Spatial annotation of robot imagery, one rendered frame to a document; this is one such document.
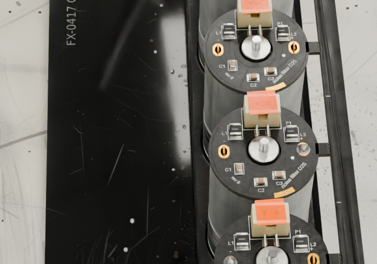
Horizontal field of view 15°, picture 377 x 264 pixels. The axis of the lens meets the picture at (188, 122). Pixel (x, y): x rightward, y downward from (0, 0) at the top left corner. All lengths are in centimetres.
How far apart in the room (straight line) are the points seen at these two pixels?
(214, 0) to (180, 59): 5
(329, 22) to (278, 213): 6
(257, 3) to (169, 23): 7
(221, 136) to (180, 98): 7
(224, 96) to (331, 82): 3
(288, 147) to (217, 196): 2
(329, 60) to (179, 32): 8
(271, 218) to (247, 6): 6
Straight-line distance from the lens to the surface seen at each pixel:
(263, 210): 31
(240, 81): 33
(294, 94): 34
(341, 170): 32
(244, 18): 34
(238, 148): 32
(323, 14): 35
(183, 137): 39
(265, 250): 31
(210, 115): 35
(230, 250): 31
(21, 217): 39
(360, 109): 41
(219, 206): 33
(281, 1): 36
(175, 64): 40
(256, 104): 32
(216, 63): 34
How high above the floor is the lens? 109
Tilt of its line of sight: 58 degrees down
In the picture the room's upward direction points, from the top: straight up
